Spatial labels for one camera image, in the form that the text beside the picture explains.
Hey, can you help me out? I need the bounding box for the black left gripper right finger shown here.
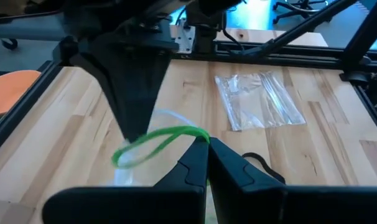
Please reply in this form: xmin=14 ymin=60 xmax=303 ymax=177
xmin=208 ymin=138 xmax=377 ymax=224

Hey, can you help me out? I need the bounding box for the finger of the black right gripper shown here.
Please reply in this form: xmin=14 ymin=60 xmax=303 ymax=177
xmin=69 ymin=39 xmax=172 ymax=144

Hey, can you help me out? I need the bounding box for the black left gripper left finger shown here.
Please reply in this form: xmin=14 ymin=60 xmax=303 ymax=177
xmin=42 ymin=136 xmax=210 ymax=224

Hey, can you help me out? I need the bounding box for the clear plastic zip bag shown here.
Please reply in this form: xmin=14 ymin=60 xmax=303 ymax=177
xmin=112 ymin=108 xmax=202 ymax=187

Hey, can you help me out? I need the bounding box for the green rubber band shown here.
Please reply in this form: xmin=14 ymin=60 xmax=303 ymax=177
xmin=111 ymin=125 xmax=211 ymax=170

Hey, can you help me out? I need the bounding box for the wide black rubber band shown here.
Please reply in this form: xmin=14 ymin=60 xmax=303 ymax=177
xmin=241 ymin=152 xmax=286 ymax=184

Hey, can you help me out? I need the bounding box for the stack of clear plastic bags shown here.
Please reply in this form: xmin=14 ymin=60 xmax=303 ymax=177
xmin=215 ymin=71 xmax=307 ymax=132

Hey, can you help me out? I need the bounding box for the black caster wheel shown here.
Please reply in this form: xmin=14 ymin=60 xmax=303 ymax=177
xmin=1 ymin=37 xmax=19 ymax=50

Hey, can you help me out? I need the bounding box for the orange bowl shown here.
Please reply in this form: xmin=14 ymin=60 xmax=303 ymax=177
xmin=0 ymin=70 xmax=42 ymax=118

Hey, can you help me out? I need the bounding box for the black office chair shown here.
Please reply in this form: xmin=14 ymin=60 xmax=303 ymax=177
xmin=272 ymin=0 xmax=332 ymax=25

